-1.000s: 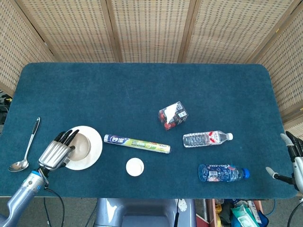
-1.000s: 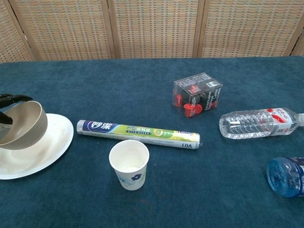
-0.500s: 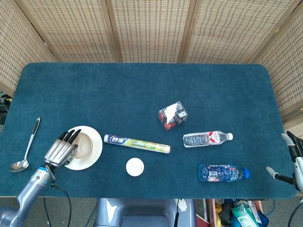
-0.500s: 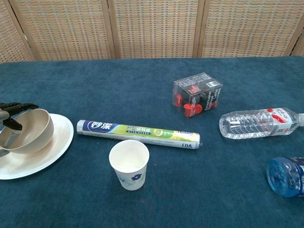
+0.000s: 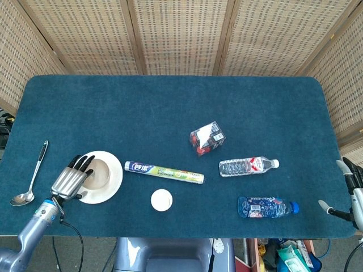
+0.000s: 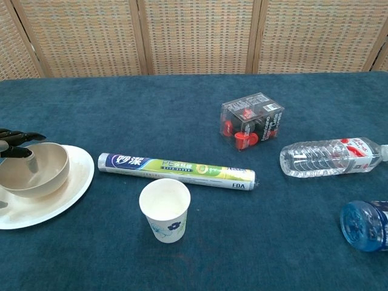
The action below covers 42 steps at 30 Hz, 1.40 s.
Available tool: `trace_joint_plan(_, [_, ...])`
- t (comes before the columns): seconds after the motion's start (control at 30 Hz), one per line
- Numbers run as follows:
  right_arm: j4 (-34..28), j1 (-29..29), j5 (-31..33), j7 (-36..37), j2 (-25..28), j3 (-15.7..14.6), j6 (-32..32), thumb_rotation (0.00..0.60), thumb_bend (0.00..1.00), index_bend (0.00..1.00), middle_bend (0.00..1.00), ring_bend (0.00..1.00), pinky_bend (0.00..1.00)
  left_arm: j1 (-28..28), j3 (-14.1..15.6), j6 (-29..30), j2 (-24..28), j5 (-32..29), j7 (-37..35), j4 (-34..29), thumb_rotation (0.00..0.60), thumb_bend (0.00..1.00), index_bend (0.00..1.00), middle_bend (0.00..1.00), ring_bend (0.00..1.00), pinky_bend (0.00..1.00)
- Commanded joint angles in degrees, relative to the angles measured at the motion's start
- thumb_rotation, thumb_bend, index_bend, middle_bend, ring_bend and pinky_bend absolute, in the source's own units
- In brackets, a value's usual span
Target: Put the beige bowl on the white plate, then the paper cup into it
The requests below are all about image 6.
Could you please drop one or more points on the white flower-print paper cup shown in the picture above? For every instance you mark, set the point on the white flower-print paper cup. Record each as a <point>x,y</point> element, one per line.
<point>169,227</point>

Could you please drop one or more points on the dark teal table cloth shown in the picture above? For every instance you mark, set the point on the dark teal table cloth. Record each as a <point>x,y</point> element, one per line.
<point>91,257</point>

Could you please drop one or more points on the clear box of coffee capsules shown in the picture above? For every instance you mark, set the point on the clear box of coffee capsules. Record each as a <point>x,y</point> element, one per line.
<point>266,121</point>

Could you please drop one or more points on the clear red-label water bottle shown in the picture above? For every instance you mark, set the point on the clear red-label water bottle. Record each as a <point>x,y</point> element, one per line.
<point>315,157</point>

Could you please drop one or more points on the blue plastic drink bottle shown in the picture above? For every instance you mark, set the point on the blue plastic drink bottle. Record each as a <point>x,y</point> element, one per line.
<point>363,227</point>

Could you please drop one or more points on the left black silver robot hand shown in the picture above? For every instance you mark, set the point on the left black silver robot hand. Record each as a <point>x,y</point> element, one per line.
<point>12,136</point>

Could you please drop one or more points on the white round plate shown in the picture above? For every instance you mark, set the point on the white round plate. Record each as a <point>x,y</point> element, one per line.
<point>77,188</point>

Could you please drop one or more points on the woven bamboo folding screen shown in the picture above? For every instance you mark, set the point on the woven bamboo folding screen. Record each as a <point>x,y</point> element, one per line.
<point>197,36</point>

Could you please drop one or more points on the cling film roll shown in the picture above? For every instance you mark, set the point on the cling film roll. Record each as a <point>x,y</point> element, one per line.
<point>175,169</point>

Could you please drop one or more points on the beige bowl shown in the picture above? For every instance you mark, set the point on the beige bowl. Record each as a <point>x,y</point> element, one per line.
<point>45,179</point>

